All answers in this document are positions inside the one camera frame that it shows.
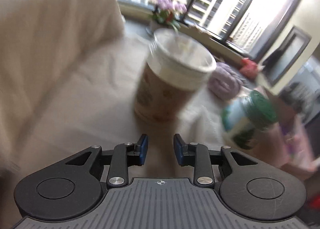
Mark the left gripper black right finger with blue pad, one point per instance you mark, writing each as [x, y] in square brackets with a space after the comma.
[185, 153]

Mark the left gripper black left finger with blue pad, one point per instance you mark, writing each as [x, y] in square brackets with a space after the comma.
[136, 153]

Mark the lavender knitted yarn donut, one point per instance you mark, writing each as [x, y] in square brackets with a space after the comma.
[224, 82]

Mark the glass jar green lid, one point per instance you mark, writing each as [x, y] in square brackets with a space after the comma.
[245, 117]

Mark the paper coffee cup white lid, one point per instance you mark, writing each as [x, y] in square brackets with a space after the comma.
[176, 68]

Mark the pink open storage box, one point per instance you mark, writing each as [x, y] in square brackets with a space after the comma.
[286, 145]

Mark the pink plastic bag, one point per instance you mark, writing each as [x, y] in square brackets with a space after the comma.
[249, 68]

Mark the dark framed door panel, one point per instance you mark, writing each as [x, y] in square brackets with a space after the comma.
[281, 59]

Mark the grey washing machine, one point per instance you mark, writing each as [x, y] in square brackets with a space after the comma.
[302, 92]

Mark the pink orchid potted plant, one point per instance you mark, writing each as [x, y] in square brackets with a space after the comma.
[166, 14]

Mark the beige sofa cover cushion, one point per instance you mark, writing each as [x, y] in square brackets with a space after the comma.
[40, 39]

